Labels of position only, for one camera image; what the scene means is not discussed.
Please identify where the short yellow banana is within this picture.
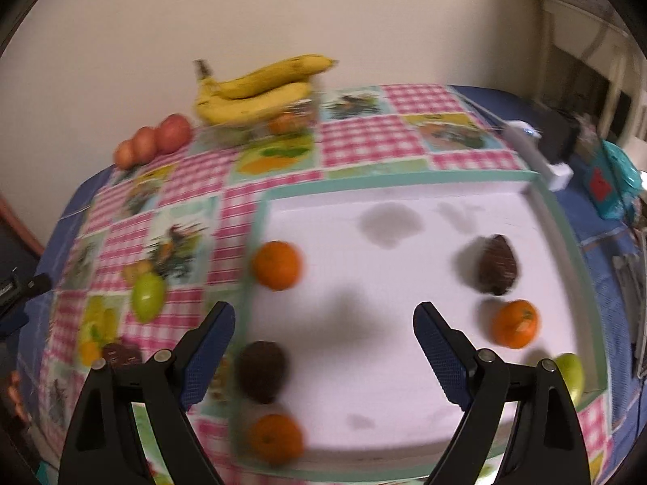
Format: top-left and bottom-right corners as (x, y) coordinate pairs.
(195, 81), (314, 126)

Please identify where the green mango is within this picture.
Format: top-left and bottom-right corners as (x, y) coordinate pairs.
(553, 354), (586, 407)
(131, 273), (167, 323)

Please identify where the white tray with teal rim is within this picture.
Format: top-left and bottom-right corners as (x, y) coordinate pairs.
(230, 169), (607, 476)

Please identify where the white power strip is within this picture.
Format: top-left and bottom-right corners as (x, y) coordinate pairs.
(503, 120), (574, 192)

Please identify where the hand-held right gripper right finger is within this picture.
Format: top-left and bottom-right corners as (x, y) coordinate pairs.
(413, 302), (592, 485)

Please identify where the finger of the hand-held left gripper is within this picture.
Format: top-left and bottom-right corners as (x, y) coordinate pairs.
(14, 273), (52, 300)
(0, 306), (28, 337)

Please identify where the medium red apple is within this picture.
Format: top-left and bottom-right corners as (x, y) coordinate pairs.
(132, 126), (157, 165)

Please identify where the large red apple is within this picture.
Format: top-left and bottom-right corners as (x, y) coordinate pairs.
(154, 114), (194, 155)

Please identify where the small round brown avocado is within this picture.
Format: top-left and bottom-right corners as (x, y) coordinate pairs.
(478, 235), (520, 296)

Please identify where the white wooden chair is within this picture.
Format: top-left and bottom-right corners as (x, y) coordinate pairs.
(533, 0), (647, 142)

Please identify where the person's left hand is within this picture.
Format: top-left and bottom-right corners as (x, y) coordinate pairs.
(5, 371), (23, 410)

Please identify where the clear plastic container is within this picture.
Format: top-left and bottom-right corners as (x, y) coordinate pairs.
(202, 96), (321, 145)

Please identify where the black smartphone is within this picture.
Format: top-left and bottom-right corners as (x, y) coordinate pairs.
(614, 253), (647, 349)

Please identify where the pink checkered printed tablecloth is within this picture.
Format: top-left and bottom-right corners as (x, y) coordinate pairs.
(40, 83), (615, 485)

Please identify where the pear-shaped brown avocado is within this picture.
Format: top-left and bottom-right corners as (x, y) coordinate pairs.
(102, 342), (143, 369)

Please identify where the small orange-red apple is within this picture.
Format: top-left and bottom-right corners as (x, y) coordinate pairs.
(114, 140), (137, 170)

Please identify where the black power adapter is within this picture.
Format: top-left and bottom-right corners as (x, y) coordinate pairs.
(536, 108), (582, 162)

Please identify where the brown wooden furniture edge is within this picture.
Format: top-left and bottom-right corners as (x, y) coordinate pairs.
(0, 194), (44, 256)

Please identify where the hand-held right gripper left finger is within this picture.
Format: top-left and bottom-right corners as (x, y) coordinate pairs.
(58, 302), (237, 485)

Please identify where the orange tangerine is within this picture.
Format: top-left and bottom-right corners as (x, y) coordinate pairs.
(252, 241), (304, 291)
(250, 414), (305, 466)
(492, 299), (540, 349)
(268, 114), (309, 135)

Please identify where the long yellow banana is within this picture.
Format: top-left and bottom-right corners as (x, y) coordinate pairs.
(195, 54), (338, 100)

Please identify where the large brown wrinkled avocado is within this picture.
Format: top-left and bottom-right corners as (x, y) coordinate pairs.
(237, 341), (290, 405)

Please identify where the teal toy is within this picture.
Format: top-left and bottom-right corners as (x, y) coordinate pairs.
(584, 139), (643, 220)

